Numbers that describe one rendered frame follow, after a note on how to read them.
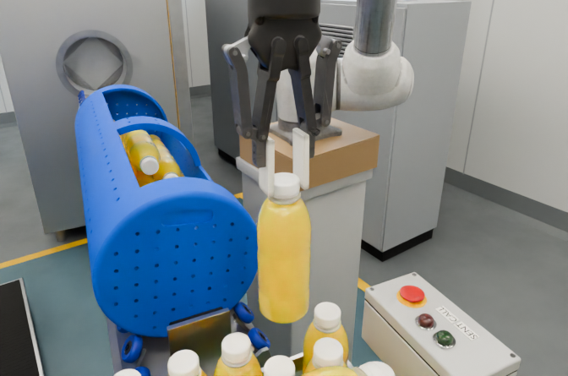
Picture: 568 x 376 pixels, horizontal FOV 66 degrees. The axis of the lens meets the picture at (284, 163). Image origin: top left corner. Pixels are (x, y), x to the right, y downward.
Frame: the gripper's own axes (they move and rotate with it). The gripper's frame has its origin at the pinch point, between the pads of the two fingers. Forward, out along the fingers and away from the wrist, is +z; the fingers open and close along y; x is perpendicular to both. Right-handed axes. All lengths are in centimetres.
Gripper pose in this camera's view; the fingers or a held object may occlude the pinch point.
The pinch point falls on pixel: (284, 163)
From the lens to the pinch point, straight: 51.5
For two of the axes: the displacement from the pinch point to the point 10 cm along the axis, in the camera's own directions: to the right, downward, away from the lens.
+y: -9.0, 1.7, -4.0
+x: 4.3, 3.5, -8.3
